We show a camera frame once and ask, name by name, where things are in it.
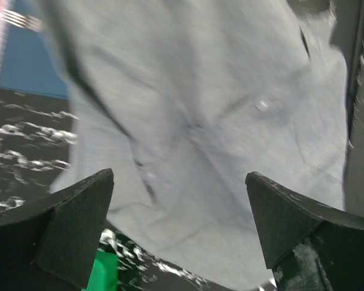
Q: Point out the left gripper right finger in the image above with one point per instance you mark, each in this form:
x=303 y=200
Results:
x=307 y=244

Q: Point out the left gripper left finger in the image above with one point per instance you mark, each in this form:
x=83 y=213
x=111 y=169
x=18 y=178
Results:
x=51 y=243

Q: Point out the grey button shirt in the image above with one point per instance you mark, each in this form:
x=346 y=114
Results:
x=182 y=99

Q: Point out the green plastic bin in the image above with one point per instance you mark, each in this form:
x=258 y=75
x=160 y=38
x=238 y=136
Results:
x=104 y=275

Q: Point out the blue patterned placemat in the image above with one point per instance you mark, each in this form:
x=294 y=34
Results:
x=25 y=64

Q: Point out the silver fork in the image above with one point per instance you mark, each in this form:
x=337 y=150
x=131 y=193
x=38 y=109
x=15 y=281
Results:
x=22 y=21

